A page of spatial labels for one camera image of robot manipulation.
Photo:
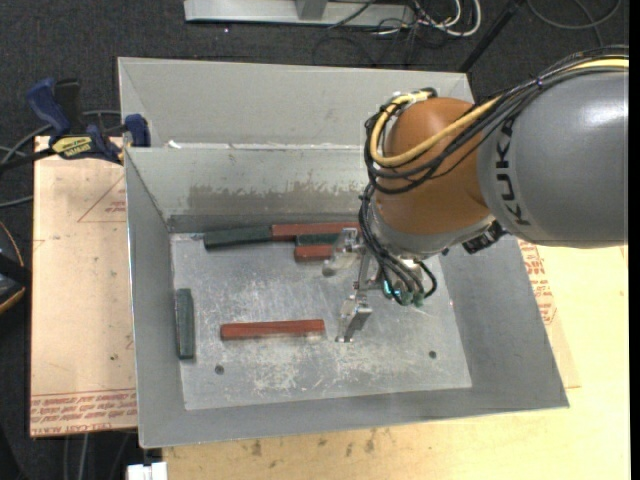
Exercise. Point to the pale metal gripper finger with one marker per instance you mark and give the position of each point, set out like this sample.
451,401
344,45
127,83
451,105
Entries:
342,254
353,319

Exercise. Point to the red-brown flat block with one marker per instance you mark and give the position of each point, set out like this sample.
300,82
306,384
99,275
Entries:
272,329
313,253
310,229

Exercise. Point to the dark green flat block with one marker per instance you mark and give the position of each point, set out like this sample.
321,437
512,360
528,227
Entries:
316,239
185,324
238,237

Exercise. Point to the grey metal bin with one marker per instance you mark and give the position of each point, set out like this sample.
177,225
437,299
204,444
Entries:
280,368

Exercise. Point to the brown cardboard board red print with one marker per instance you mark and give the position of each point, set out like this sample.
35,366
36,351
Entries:
80,293

